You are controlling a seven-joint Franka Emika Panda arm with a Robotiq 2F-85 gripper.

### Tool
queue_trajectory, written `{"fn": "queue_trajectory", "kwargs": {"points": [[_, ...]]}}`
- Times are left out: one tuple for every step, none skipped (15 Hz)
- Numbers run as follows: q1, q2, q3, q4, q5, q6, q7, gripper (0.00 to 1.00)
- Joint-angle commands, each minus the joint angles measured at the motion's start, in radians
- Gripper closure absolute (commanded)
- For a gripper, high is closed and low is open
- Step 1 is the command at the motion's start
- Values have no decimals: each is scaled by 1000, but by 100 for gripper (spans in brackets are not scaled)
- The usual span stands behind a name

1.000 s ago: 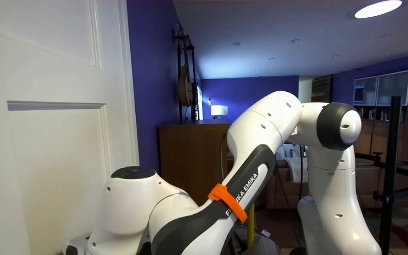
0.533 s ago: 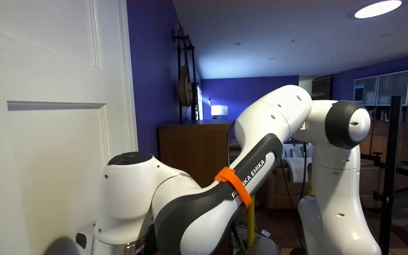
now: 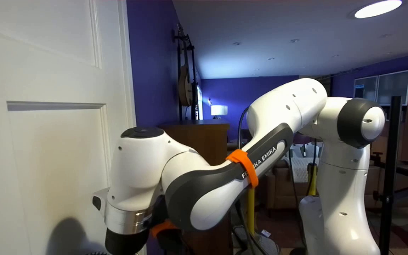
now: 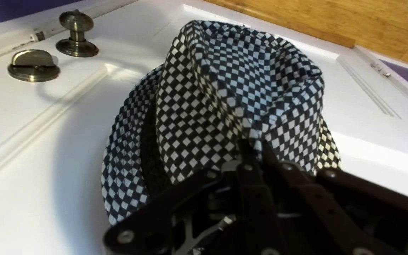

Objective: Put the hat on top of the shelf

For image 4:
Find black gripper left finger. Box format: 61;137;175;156
103;140;281;255

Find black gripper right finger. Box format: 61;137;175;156
260;143;408;255

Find black white checkered hat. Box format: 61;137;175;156
101;18;343;227

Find white panelled door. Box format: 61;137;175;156
0;0;408;255

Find brass door knob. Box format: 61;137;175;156
54;9;101;60

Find brass deadbolt lock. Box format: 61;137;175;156
6;48;63;85

